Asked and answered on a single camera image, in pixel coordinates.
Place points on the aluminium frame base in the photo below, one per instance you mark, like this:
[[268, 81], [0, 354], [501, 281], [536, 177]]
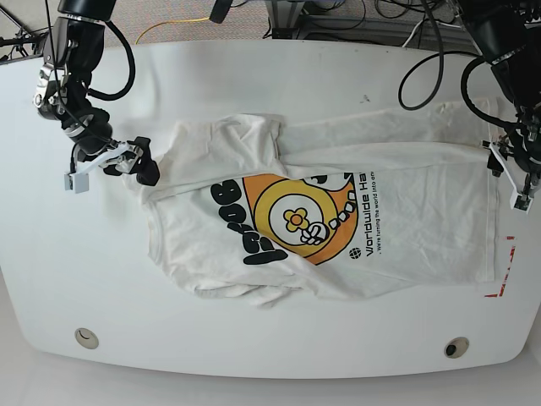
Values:
[[309, 21]]

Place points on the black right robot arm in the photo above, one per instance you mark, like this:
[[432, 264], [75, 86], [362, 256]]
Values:
[[73, 49]]

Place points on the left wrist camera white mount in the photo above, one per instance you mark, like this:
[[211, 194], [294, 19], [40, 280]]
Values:
[[522, 191]]

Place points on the left table cable grommet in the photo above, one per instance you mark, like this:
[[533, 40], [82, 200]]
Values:
[[86, 338]]

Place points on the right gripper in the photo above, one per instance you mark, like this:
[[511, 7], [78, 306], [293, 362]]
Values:
[[135, 160]]

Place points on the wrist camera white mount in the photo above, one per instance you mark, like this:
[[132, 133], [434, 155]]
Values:
[[522, 191], [77, 180]]

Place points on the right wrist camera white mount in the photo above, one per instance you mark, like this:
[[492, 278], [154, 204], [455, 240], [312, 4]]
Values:
[[77, 180]]

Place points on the right table cable grommet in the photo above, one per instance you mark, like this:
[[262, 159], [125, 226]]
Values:
[[456, 348]]

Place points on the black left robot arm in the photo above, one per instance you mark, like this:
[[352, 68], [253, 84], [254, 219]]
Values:
[[507, 36]]

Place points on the red tape rectangle marking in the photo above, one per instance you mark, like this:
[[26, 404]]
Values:
[[505, 250]]

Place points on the white printed T-shirt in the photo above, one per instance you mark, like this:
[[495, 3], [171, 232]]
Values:
[[345, 208]]

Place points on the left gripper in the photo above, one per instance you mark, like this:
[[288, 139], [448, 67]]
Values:
[[512, 146]]

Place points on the black tripod stand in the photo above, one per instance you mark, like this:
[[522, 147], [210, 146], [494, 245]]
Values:
[[23, 29]]

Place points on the table cable grommet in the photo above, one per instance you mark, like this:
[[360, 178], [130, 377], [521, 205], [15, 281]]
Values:
[[86, 338], [456, 348]]

